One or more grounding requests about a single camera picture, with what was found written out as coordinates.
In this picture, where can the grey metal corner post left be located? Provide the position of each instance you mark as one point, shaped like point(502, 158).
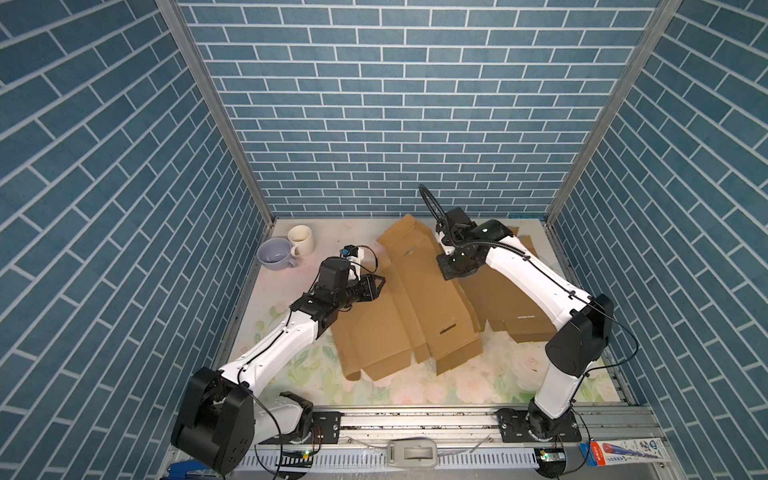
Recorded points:
point(173, 17)

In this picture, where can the grey metal corner post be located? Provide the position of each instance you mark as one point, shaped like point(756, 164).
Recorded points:
point(657, 25)
point(173, 17)

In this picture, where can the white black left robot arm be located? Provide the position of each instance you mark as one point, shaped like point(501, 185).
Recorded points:
point(222, 416)

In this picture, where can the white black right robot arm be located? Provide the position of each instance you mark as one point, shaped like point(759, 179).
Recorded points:
point(583, 322)

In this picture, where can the grey metal corner post right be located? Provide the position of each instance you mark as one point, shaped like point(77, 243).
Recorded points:
point(657, 25)

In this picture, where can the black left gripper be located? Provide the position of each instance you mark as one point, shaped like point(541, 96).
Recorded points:
point(367, 283)

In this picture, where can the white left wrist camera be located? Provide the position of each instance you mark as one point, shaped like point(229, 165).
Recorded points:
point(353, 253)

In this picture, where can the brown cardboard box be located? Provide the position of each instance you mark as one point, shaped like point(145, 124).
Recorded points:
point(418, 315)

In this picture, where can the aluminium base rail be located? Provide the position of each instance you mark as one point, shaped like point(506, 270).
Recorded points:
point(354, 440)

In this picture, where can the white ceramic mug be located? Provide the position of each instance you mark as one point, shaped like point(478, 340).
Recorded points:
point(302, 241)

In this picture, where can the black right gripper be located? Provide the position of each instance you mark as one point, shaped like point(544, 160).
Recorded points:
point(446, 271)

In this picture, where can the lavender speckled ceramic cup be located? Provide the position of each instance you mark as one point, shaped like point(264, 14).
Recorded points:
point(276, 254)

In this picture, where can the flat brown cardboard sheet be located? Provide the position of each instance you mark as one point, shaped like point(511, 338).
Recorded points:
point(503, 307)

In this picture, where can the white red blue tube box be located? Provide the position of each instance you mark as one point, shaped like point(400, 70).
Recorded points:
point(623, 452)

